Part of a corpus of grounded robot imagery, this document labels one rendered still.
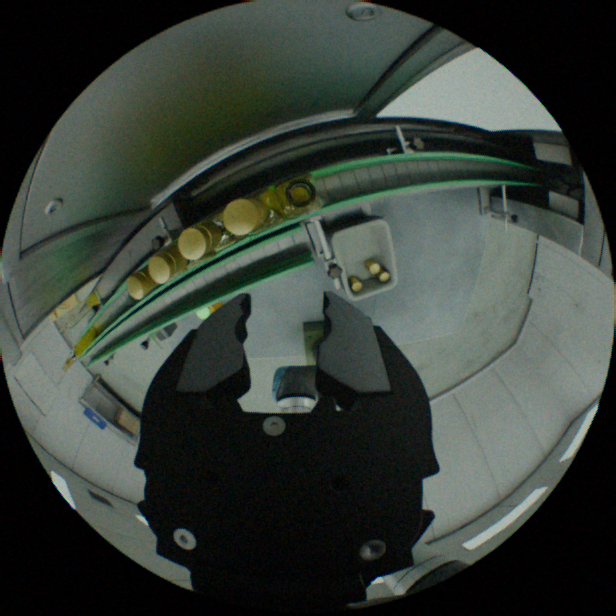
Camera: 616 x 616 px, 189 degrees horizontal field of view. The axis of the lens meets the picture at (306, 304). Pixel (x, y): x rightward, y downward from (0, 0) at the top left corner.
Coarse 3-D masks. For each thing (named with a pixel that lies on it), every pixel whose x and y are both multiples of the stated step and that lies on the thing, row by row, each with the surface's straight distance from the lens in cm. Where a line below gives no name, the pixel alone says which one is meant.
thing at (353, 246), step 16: (368, 224) 53; (384, 224) 55; (336, 240) 58; (352, 240) 60; (368, 240) 61; (384, 240) 59; (336, 256) 52; (352, 256) 61; (368, 256) 63; (384, 256) 62; (352, 272) 63; (368, 272) 65; (368, 288) 62; (384, 288) 61
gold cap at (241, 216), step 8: (240, 200) 18; (248, 200) 18; (256, 200) 21; (232, 208) 18; (240, 208) 18; (248, 208) 17; (256, 208) 17; (264, 208) 21; (224, 216) 18; (232, 216) 18; (240, 216) 18; (248, 216) 17; (256, 216) 17; (264, 216) 21; (232, 224) 18; (240, 224) 18; (248, 224) 18; (256, 224) 17; (232, 232) 18; (240, 232) 18; (248, 232) 18
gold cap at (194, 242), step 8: (200, 224) 22; (208, 224) 22; (216, 224) 23; (184, 232) 20; (192, 232) 20; (200, 232) 19; (208, 232) 21; (216, 232) 22; (184, 240) 20; (192, 240) 20; (200, 240) 19; (208, 240) 20; (216, 240) 22; (184, 248) 21; (192, 248) 20; (200, 248) 20; (208, 248) 20; (184, 256) 21; (192, 256) 20; (200, 256) 20
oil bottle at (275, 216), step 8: (256, 192) 26; (264, 192) 25; (272, 192) 26; (264, 200) 24; (272, 200) 25; (272, 208) 24; (280, 208) 27; (272, 216) 24; (280, 216) 25; (264, 224) 25; (272, 224) 25; (280, 224) 26; (256, 232) 25
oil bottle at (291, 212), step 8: (296, 176) 25; (304, 176) 25; (312, 176) 26; (280, 184) 25; (280, 192) 24; (296, 192) 27; (304, 192) 27; (280, 200) 25; (296, 200) 27; (304, 200) 27; (320, 200) 25; (288, 208) 24; (296, 208) 24; (304, 208) 24; (312, 208) 24; (320, 208) 26; (288, 216) 25; (296, 216) 25
